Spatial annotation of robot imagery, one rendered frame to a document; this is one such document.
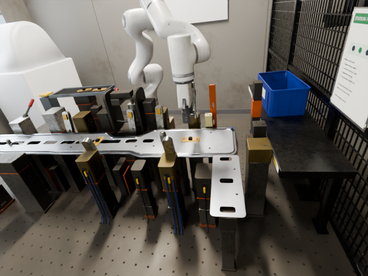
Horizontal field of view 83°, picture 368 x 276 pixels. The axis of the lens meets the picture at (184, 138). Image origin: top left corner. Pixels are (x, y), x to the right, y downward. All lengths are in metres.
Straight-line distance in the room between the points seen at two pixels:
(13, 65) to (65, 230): 2.39
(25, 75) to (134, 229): 2.45
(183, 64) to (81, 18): 3.26
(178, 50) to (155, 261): 0.78
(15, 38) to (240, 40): 2.71
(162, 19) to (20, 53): 2.45
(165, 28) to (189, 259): 0.88
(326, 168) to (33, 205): 1.29
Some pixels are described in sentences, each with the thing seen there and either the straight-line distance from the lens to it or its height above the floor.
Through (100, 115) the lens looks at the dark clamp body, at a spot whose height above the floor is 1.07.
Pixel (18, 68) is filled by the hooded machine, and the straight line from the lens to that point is 3.17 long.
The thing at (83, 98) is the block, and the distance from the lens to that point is 1.42.
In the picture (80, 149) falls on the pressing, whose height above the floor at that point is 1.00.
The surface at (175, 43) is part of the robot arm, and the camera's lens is 0.78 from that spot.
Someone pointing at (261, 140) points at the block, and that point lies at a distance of 0.83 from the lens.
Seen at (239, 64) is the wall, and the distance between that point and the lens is 3.29.
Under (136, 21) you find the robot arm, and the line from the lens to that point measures 1.17.
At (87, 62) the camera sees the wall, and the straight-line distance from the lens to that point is 4.07.
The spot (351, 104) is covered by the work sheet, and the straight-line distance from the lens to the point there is 0.84.
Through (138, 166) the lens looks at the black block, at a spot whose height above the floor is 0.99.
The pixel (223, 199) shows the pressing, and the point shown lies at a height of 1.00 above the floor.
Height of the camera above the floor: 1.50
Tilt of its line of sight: 31 degrees down
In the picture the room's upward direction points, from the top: 8 degrees counter-clockwise
